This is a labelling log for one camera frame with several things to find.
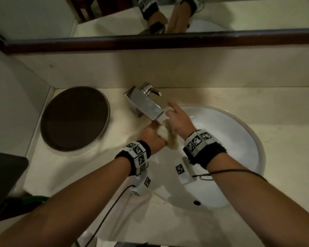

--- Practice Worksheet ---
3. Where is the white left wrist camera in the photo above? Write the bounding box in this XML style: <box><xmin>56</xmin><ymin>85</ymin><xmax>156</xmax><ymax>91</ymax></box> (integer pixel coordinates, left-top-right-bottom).
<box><xmin>130</xmin><ymin>175</ymin><xmax>153</xmax><ymax>196</ymax></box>

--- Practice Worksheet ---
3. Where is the person's left forearm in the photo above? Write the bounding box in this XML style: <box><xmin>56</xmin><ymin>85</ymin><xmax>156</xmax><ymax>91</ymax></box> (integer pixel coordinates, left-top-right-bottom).
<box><xmin>0</xmin><ymin>157</ymin><xmax>131</xmax><ymax>247</ymax></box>

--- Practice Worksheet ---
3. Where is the black wristband with markers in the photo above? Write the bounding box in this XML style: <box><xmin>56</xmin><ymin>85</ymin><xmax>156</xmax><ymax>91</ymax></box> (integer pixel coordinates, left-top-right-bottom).
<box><xmin>183</xmin><ymin>129</ymin><xmax>228</xmax><ymax>170</ymax></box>
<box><xmin>114</xmin><ymin>140</ymin><xmax>152</xmax><ymax>177</ymax></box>

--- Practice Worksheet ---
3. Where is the dark wooden framed mirror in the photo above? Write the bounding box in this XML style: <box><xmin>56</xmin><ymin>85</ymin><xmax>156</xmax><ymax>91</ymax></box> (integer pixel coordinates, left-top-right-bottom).
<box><xmin>0</xmin><ymin>0</ymin><xmax>309</xmax><ymax>55</ymax></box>

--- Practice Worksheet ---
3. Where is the black device box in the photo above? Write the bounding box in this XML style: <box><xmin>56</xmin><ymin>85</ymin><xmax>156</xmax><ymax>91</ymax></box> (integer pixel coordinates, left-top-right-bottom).
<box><xmin>0</xmin><ymin>151</ymin><xmax>29</xmax><ymax>224</ymax></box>

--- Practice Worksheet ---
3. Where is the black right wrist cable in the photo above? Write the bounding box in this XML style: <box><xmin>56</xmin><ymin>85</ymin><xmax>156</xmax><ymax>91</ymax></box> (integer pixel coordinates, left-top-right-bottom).
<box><xmin>199</xmin><ymin>169</ymin><xmax>268</xmax><ymax>182</ymax></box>

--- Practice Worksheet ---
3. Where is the black right wristband with markers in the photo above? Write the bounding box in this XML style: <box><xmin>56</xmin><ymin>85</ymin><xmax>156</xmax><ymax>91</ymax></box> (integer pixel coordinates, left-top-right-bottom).
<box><xmin>183</xmin><ymin>129</ymin><xmax>228</xmax><ymax>170</ymax></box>

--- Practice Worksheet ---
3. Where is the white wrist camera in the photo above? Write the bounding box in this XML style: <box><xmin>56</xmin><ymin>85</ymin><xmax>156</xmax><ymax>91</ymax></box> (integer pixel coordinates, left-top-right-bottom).
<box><xmin>130</xmin><ymin>175</ymin><xmax>153</xmax><ymax>196</ymax></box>
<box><xmin>175</xmin><ymin>156</ymin><xmax>197</xmax><ymax>185</ymax></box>

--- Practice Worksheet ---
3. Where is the person's right hand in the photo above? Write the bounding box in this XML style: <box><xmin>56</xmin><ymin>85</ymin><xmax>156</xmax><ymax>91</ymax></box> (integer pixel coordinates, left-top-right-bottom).
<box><xmin>165</xmin><ymin>101</ymin><xmax>197</xmax><ymax>139</ymax></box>

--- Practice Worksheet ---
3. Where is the chrome faucet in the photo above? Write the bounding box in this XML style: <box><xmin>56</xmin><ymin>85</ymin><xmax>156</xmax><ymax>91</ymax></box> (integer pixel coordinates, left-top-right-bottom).
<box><xmin>123</xmin><ymin>82</ymin><xmax>165</xmax><ymax>125</ymax></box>

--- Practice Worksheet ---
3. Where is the person's left hand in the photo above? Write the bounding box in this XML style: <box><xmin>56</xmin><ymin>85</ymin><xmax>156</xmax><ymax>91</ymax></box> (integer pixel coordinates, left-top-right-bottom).
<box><xmin>138</xmin><ymin>120</ymin><xmax>168</xmax><ymax>154</ymax></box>

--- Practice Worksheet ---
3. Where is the white green-edged cleaning cloth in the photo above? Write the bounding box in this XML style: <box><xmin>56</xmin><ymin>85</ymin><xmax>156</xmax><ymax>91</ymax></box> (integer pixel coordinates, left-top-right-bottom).
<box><xmin>156</xmin><ymin>120</ymin><xmax>180</xmax><ymax>150</ymax></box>

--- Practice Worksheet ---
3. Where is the white oval sink basin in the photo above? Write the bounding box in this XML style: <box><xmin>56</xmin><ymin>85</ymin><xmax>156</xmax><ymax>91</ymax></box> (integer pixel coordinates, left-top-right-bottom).
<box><xmin>150</xmin><ymin>105</ymin><xmax>266</xmax><ymax>210</ymax></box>

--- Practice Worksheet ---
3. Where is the dark round tray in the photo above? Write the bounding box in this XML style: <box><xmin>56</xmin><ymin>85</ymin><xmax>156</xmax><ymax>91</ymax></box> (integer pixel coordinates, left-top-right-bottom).
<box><xmin>40</xmin><ymin>86</ymin><xmax>111</xmax><ymax>152</ymax></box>

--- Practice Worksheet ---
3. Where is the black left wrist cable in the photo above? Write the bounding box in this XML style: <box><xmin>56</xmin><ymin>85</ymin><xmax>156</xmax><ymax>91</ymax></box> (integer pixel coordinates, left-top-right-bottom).
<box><xmin>83</xmin><ymin>184</ymin><xmax>136</xmax><ymax>247</ymax></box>

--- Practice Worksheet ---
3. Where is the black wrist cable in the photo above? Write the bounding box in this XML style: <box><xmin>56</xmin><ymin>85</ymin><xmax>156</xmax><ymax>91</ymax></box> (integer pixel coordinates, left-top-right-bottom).
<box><xmin>83</xmin><ymin>184</ymin><xmax>136</xmax><ymax>247</ymax></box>
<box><xmin>199</xmin><ymin>169</ymin><xmax>268</xmax><ymax>182</ymax></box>

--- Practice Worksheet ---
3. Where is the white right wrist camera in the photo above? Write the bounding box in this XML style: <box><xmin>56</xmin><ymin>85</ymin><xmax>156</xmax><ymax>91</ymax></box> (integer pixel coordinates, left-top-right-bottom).
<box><xmin>175</xmin><ymin>156</ymin><xmax>197</xmax><ymax>185</ymax></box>

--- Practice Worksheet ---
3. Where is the black left wristband with markers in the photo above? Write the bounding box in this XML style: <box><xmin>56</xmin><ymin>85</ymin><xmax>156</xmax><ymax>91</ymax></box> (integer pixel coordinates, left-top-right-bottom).
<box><xmin>114</xmin><ymin>140</ymin><xmax>152</xmax><ymax>177</ymax></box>

